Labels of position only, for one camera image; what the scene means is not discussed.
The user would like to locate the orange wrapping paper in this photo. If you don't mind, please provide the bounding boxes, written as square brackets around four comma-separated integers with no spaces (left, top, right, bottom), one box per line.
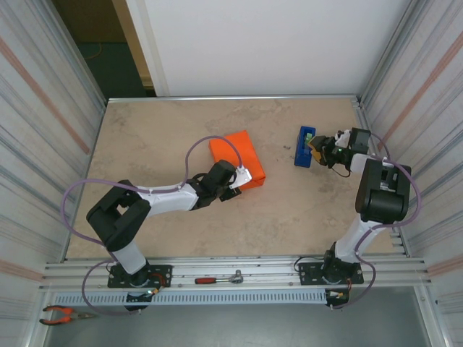
[208,129,267,192]

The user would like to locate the blue tape dispenser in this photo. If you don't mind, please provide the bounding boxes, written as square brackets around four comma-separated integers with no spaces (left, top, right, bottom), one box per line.
[293,125,317,168]

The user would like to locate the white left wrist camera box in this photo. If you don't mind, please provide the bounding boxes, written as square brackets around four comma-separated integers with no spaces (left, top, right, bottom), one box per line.
[229,165,254,189]

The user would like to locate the aluminium table edge rail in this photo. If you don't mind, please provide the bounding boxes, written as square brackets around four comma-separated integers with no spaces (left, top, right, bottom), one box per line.
[106,94,362,109]

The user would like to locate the red-handled ratchet wrench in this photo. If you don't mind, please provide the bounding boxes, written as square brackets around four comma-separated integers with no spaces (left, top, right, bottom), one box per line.
[195,269,245,285]

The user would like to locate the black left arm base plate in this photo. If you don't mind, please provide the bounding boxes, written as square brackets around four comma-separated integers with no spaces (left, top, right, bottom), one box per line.
[107,264,173,288]

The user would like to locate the grey slotted cable duct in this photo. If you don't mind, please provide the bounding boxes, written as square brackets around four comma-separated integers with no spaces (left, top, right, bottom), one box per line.
[53,288,328,307]

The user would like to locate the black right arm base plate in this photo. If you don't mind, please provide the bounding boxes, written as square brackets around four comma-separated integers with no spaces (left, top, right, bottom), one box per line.
[298,260,365,286]

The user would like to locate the beige wooden door frame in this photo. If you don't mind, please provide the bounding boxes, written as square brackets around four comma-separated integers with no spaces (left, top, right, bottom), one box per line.
[111,0,160,98]

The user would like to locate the orange-handled pliers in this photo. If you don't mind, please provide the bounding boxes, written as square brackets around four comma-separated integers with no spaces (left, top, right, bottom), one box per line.
[38,305,98,325]

